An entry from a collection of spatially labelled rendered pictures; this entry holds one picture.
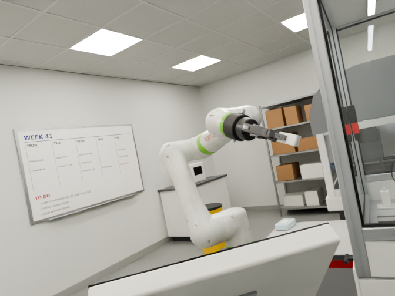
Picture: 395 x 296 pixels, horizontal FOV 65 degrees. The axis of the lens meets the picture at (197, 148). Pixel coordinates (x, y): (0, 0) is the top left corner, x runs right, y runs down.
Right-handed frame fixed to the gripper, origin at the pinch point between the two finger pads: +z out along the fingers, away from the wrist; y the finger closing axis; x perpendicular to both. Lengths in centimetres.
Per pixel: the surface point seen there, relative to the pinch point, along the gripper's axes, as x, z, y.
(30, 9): -48, -240, -69
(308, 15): -38.1, -10.1, 2.4
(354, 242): 23.4, 11.6, 28.1
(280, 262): 25.9, 20.7, -13.7
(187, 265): 31.2, 13.3, -30.5
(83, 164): 94, -358, 33
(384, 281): 31, 20, 35
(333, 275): 56, -26, 91
